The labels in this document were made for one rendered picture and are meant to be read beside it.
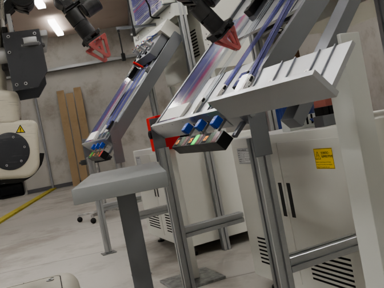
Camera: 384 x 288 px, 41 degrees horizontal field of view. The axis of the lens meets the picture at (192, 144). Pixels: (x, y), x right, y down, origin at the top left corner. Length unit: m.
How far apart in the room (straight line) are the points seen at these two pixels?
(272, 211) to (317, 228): 0.40
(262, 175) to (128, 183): 0.33
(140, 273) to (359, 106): 0.83
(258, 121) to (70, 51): 10.17
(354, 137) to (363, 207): 0.16
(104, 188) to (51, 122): 10.00
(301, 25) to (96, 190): 0.71
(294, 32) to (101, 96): 9.86
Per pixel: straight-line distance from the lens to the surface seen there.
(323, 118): 1.67
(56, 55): 11.41
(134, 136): 11.15
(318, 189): 1.65
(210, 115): 1.47
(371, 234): 1.21
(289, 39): 1.45
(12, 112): 1.52
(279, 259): 1.36
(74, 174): 10.85
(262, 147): 1.32
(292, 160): 1.74
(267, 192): 1.33
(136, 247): 1.60
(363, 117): 1.18
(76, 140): 10.92
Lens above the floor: 0.69
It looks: 2 degrees down
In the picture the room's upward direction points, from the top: 11 degrees counter-clockwise
